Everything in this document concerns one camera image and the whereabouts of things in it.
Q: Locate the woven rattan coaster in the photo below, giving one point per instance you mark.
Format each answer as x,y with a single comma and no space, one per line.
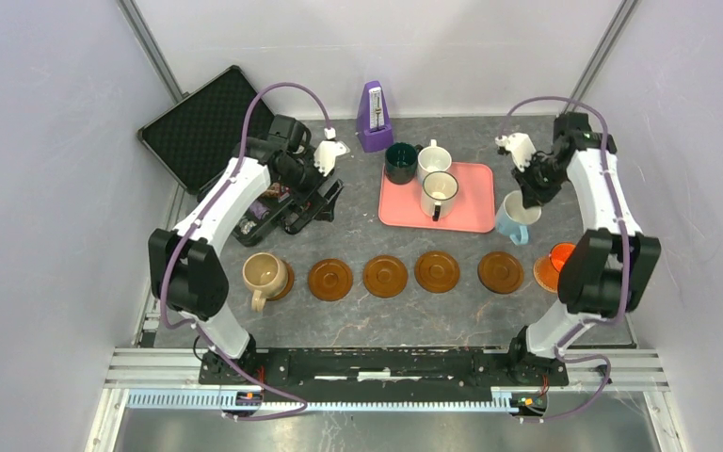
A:
545,274

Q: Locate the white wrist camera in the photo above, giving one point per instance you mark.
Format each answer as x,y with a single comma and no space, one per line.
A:
326,154
520,147

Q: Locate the light blue mug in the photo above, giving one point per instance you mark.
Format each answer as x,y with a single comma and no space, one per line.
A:
513,219

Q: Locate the wooden coaster two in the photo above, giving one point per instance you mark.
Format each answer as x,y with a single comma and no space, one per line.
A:
385,276

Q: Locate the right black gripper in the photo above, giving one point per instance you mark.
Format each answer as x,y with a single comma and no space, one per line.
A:
532,196

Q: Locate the aluminium frame rail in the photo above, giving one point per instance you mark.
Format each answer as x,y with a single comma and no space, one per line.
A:
170,379

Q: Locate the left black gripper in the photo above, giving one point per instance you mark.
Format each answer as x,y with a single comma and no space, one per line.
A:
313,204

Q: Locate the beige ceramic mug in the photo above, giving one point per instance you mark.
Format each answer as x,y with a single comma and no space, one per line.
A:
264,275

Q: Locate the white mug black rim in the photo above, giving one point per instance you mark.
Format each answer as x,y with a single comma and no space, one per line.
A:
439,192

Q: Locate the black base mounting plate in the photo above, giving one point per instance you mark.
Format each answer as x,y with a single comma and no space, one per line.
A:
400,374

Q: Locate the dark green mug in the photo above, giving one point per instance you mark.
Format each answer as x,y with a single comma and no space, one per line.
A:
400,163

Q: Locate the pink tray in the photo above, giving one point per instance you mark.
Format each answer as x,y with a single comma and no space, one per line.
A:
473,210

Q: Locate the wooden coaster four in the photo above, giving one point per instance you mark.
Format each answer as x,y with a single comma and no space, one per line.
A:
437,271

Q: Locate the black poker chip case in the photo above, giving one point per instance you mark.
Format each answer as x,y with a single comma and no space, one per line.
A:
196,139

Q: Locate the purple metronome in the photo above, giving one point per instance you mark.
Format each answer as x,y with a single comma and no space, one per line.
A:
373,124

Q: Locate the wooden coaster five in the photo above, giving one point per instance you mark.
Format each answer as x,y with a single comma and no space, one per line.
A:
500,272

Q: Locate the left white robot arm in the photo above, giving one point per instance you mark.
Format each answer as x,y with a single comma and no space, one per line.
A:
186,273

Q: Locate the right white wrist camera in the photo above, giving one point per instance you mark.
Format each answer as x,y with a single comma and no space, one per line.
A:
520,147

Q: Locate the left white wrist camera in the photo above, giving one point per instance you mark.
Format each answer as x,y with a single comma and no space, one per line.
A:
326,154

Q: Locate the orange mug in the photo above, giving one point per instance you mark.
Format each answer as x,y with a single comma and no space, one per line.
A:
560,253

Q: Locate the wooden coaster three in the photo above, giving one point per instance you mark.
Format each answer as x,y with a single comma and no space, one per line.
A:
330,279

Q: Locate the wooden coaster one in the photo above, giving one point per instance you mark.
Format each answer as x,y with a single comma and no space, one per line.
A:
290,279

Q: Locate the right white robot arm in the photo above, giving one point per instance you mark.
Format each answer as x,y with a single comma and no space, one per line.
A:
611,264

